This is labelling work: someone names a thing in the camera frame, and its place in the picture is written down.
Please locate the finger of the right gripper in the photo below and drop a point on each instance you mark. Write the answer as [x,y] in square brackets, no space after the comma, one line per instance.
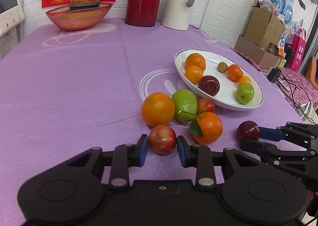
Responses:
[303,135]
[258,148]

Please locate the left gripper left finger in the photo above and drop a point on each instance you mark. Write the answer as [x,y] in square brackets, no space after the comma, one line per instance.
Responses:
[119,160]

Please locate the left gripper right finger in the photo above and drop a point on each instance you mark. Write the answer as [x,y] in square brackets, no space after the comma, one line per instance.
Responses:
[204,160]

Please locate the orange mandarin with leaf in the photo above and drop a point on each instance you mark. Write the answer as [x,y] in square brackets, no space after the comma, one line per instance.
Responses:
[206,128]

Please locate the yellow-orange small orange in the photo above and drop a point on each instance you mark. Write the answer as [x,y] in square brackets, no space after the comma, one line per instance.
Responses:
[244,80]

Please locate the dark red plum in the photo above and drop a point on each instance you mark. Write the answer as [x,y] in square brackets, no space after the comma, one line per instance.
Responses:
[209,84]
[248,130]

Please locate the red small apple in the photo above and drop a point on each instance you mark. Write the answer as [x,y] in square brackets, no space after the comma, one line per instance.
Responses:
[205,105]
[162,139]

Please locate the green apple large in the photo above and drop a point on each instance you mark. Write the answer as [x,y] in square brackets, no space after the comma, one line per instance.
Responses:
[245,93]

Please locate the large orange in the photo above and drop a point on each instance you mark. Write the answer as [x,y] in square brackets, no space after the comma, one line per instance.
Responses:
[157,109]

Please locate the black power adapter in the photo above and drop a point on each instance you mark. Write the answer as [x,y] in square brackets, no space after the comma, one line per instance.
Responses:
[273,75]

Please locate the white oval plate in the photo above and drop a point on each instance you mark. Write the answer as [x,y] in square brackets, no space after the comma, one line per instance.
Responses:
[226,97]

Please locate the small mandarin on plate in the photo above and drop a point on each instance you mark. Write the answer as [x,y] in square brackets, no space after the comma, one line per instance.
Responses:
[234,72]

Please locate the purple tablecloth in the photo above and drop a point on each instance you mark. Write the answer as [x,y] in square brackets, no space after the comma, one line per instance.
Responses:
[63,93]

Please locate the flat cardboard box lower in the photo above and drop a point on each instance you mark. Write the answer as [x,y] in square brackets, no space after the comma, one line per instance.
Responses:
[260,56]

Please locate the pink shopping bag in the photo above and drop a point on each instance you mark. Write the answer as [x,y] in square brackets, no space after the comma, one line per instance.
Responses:
[298,46]

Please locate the tan longan fruit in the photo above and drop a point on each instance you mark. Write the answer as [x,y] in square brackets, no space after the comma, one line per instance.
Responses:
[222,67]

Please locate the orange on plate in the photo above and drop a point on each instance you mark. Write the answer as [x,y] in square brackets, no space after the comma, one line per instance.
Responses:
[195,59]

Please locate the orange glass bowl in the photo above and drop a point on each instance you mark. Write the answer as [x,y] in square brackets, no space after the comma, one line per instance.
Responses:
[78,19]

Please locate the white water dispenser machine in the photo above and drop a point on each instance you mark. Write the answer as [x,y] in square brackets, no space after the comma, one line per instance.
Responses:
[11,18]

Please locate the white thermos jug grey handle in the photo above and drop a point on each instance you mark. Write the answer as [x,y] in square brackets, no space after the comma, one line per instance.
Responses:
[177,14]

